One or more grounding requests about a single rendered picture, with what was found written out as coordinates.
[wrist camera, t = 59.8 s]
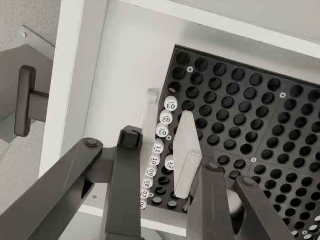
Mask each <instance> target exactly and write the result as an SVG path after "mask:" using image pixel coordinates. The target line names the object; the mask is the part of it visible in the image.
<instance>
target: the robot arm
mask: <svg viewBox="0 0 320 240"><path fill-rule="evenodd" d="M157 114H158V104H157V102H154V101H150V102H149V103H148V106H147V110H146V114H145V117H144V121H143V125H142V128H138V127H134V126H131V125H127V126H125V127H124V128H123V129H121V130H120V134H119V138H118V142H117V145H116V146H115V147H110V148H106V147H103V143H102V142H101V141H100V140H98V139H94V138H82V139H81V140H79V141H78V142H77V143H76V144H75V145H74V146H73V147H72V148H71V149H70V150H69V151H67V152H66V153H65V154H64V155H63V156H62V157H61V158H60V159H59V160H58V161H57V162H56V163H55V164H54V165H53V166H52V167H50V168H49V169H48V170H47V171H46V172H45V173H44V174H43V175H42V176H41V177H40V178H39V179H38V180H37V181H36V182H35V183H33V184H32V185H31V186H30V187H29V188H28V189H27V190H26V191H25V192H24V193H23V194H22V195H21V196H20V197H19V198H18V199H17V200H15V201H14V202H13V203H12V204H11V205H10V206H9V207H8V208H7V209H6V210H5V211H4V212H3V213H2V214H1V215H0V240H58V239H59V237H60V236H61V235H62V233H63V232H64V230H65V229H66V227H67V226H68V224H69V223H70V221H71V220H72V218H73V217H74V216H75V214H76V213H77V211H78V210H79V208H80V207H81V205H82V204H83V202H84V201H85V199H86V198H87V196H88V195H89V194H90V192H91V191H92V189H93V188H94V185H95V183H107V184H108V185H107V191H106V197H105V202H104V209H103V215H102V221H101V227H100V235H99V240H145V239H144V238H143V237H141V215H140V187H142V185H143V181H144V178H145V175H146V171H147V168H148V164H149V161H150V157H151V154H152V151H153V147H154V143H155V133H156V124H157ZM173 165H174V194H175V195H176V197H179V198H183V199H185V198H187V196H188V194H189V191H190V196H189V199H188V201H187V204H186V207H185V209H184V210H185V211H186V210H187V226H186V240H296V239H295V237H294V236H293V234H292V233H291V231H290V230H289V228H288V227H287V225H286V224H285V223H284V221H283V220H282V218H281V217H280V215H279V214H278V213H277V211H276V210H275V208H274V207H273V205H272V204H271V202H270V201H269V199H268V198H267V196H266V195H265V194H264V192H263V191H262V189H261V188H260V186H259V185H258V183H257V182H256V181H254V180H253V179H252V178H249V177H248V176H243V175H239V176H237V177H236V179H235V180H233V179H230V178H228V177H226V176H224V173H223V169H222V168H221V167H220V166H219V165H218V164H216V162H215V159H214V157H213V154H212V150H211V148H210V147H209V146H208V145H206V144H203V143H199V140H198V135H197V131H196V127H195V122H194V118H193V114H192V112H191V111H188V110H185V111H183V112H182V116H181V119H180V122H179V125H178V128H177V131H176V134H175V137H174V140H173Z"/></svg>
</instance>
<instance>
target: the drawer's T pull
mask: <svg viewBox="0 0 320 240"><path fill-rule="evenodd" d="M35 79H36V69H35V68H34V67H33V66H29V65H22V66H21V68H20V70H19V80H18V91H17V102H16V113H15V124H14V133H15V135H17V136H20V137H27V136H28V134H29V132H30V123H31V119H33V120H38V121H42V122H46V117H47V109H48V102H49V94H47V93H44V92H40V91H36V90H34V88H35Z"/></svg>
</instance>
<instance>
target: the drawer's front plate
mask: <svg viewBox="0 0 320 240"><path fill-rule="evenodd" d="M108 2H109V0H61V7H60V17H59V25H58V32H57V40H56V47H55V54H54V62H53V69H52V77H51V84H50V94H49V102H48V109H47V117H46V124H45V131H44V139H43V146H42V154H41V161H40V171H39V178H40V177H41V176H42V175H43V174H44V173H45V172H46V171H47V170H48V169H49V168H50V167H52V166H53V165H54V164H55V163H56V162H57V161H58V160H59V159H60V158H61V157H62V156H63V155H64V154H65V153H66V152H67V151H69V150H70V149H71V148H72V147H73V146H74V145H75V144H76V143H77V142H78V141H79V140H81V139H82V138H83V134H84V129H85V124H86V119H87V114H88V108H89V103H90V96H91V91H92V86H93V81H94V76H95V70H96V65H97V60H98V55H99V50H100V43H101V38H102V33H103V27H104V22H105V17H106V12H107V6H108Z"/></svg>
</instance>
